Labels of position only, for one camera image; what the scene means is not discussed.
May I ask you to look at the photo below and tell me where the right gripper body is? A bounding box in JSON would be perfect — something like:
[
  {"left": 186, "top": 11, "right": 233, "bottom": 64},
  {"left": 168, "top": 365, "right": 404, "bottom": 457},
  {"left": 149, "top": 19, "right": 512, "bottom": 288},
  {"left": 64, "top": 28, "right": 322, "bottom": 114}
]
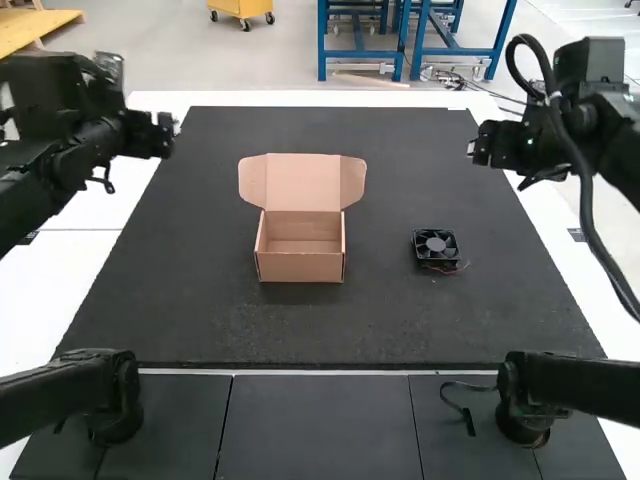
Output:
[{"left": 467, "top": 118, "right": 532, "bottom": 174}]

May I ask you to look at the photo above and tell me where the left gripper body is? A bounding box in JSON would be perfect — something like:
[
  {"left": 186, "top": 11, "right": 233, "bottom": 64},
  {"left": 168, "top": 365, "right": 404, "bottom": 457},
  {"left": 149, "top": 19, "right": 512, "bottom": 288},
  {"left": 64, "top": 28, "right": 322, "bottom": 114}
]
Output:
[{"left": 119, "top": 109, "right": 180, "bottom": 160}]

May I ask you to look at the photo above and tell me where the black square fan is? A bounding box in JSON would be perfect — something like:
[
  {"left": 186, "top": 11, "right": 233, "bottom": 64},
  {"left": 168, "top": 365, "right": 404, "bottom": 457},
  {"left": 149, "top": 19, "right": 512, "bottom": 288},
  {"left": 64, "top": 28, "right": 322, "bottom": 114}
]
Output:
[{"left": 410, "top": 227, "right": 471, "bottom": 275}]

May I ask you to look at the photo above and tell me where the cardboard box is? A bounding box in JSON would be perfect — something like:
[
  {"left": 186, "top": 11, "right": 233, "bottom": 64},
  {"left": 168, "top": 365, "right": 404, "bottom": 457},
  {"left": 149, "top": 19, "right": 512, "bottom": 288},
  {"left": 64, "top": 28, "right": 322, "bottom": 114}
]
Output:
[{"left": 237, "top": 152, "right": 369, "bottom": 284}]

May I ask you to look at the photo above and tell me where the yellow wheeled cart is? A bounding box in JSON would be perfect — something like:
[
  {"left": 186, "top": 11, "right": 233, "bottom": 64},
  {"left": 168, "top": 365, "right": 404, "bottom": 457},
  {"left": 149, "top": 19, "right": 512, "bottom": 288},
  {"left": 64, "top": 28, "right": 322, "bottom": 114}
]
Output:
[{"left": 206, "top": 0, "right": 277, "bottom": 33}]

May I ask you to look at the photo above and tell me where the wooden board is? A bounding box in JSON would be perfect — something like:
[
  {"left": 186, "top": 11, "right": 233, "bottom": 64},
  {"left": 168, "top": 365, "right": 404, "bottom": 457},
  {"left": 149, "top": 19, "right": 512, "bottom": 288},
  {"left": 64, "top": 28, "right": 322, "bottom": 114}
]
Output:
[{"left": 0, "top": 0, "right": 87, "bottom": 60}]

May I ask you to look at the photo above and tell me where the black mat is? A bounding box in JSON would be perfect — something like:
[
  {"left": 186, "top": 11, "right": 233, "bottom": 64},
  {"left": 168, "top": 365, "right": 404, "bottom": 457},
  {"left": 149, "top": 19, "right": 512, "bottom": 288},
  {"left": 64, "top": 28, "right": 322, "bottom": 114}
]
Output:
[{"left": 55, "top": 105, "right": 609, "bottom": 370}]

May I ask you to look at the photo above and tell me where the dark base panel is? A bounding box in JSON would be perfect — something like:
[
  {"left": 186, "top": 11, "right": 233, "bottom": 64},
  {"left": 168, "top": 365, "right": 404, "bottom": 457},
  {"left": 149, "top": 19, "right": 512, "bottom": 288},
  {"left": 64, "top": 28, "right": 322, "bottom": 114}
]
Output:
[
  {"left": 407, "top": 373, "right": 629, "bottom": 480},
  {"left": 214, "top": 373, "right": 424, "bottom": 480},
  {"left": 9, "top": 373, "right": 234, "bottom": 480}
]

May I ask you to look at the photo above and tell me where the black cable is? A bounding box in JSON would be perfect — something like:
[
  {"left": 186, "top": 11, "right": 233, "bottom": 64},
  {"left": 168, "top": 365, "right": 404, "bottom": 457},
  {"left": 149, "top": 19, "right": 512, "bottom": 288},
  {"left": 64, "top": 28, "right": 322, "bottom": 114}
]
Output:
[
  {"left": 439, "top": 380, "right": 501, "bottom": 437},
  {"left": 506, "top": 33, "right": 640, "bottom": 322}
]

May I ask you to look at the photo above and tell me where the blue metal frame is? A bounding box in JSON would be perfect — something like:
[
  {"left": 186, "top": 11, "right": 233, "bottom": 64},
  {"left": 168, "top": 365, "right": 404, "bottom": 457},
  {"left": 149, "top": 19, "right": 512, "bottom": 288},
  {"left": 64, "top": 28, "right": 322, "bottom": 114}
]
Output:
[
  {"left": 315, "top": 0, "right": 407, "bottom": 83},
  {"left": 408, "top": 0, "right": 519, "bottom": 82}
]

